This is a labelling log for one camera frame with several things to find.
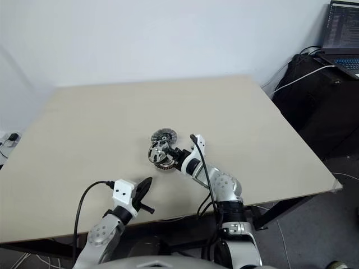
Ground silver spoked rotor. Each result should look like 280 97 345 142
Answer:
147 140 171 164

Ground grey robot torso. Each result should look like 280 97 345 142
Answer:
96 253 215 269

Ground white laptop cable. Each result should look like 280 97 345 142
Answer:
273 64 336 94

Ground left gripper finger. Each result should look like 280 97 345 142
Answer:
141 177 154 201
137 177 153 194

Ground black laptop power cable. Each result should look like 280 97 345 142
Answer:
300 45 323 58

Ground white floor cable bundle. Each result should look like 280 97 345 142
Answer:
12 251 64 269

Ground large black case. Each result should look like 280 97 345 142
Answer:
271 52 359 161

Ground grey round floor object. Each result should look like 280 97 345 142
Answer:
326 260 349 269

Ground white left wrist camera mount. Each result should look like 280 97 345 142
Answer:
112 179 139 218

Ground black open laptop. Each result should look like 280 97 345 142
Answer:
316 0 359 81

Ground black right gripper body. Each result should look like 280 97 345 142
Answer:
170 147 192 169

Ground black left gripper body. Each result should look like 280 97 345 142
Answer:
132 192 155 216

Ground round grey motor housing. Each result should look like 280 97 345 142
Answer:
154 156 181 173

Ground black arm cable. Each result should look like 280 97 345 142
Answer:
190 134 225 269
73 180 116 261

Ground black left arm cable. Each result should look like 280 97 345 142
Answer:
73 180 116 261

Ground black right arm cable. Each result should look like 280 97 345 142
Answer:
190 134 225 269

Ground white power strip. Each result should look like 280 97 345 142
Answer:
0 131 22 150

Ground round grey motor lid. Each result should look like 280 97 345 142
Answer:
150 128 178 144

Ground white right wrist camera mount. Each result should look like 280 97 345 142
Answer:
181 134 207 175

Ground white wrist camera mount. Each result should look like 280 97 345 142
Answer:
181 134 207 175
112 179 139 218

